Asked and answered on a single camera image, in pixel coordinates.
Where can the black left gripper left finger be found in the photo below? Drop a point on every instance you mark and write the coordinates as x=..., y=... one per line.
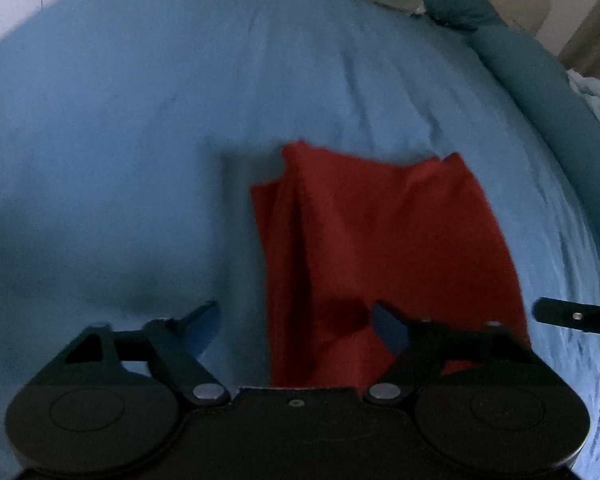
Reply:
x=110, y=398

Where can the red cloth garment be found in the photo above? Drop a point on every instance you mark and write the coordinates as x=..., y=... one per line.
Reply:
x=340, y=233

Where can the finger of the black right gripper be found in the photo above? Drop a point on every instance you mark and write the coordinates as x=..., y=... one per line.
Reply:
x=568, y=314

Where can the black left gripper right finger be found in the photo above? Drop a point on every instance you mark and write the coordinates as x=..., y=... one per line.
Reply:
x=482, y=395

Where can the blue bed sheet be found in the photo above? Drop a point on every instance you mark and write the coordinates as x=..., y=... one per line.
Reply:
x=132, y=130

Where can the teal crumpled duvet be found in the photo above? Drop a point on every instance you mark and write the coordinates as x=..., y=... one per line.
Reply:
x=539, y=85

